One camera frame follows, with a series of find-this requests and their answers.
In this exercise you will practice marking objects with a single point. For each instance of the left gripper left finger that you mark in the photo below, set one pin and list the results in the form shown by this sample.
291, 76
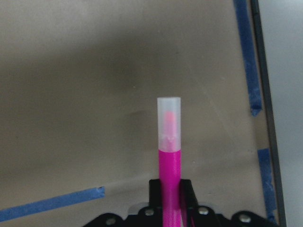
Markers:
155, 198

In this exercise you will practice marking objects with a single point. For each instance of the pink marker pen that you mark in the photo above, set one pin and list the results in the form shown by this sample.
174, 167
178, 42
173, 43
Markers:
169, 150

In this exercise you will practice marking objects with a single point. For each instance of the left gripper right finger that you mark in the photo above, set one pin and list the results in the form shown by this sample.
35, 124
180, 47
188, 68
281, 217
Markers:
188, 200

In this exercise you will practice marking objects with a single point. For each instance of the silver laptop notebook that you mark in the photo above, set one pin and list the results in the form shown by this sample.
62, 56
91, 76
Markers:
279, 30

